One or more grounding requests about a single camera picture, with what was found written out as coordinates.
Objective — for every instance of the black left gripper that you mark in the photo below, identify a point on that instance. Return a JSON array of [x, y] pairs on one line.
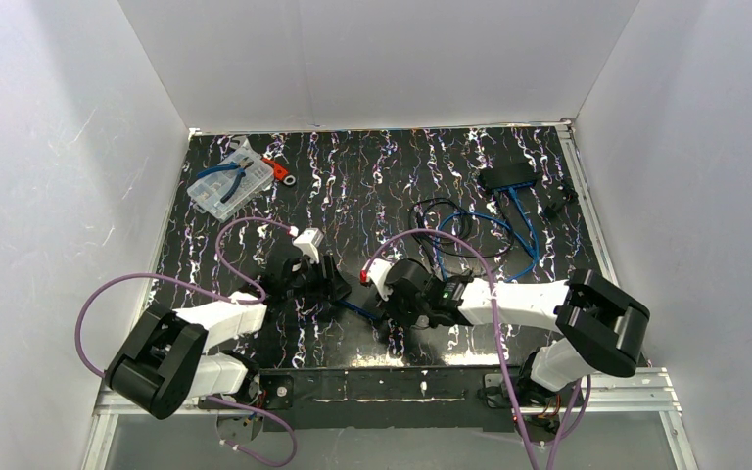
[[332, 281]]

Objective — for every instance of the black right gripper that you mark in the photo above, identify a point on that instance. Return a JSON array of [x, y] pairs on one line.
[[391, 310]]

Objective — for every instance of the grey ribbed network switch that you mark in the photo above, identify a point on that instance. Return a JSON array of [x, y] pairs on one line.
[[507, 176]]

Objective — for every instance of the black switch with blue ports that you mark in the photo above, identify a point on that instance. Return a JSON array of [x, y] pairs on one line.
[[367, 308]]

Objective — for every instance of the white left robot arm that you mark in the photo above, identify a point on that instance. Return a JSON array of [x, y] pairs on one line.
[[168, 356]]

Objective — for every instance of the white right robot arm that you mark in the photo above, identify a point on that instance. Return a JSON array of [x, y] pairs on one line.
[[602, 327]]

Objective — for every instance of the red black tool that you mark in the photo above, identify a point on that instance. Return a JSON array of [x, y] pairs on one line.
[[281, 173]]

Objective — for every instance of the black base bar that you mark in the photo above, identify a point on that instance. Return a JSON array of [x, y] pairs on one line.
[[383, 398]]

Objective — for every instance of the clear plastic parts box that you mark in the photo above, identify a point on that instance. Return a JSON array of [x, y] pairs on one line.
[[259, 177]]

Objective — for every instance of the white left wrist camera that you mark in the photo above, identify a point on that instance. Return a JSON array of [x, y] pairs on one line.
[[308, 242]]

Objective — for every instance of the blue handled pliers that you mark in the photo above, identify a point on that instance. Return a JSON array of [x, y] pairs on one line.
[[226, 178]]

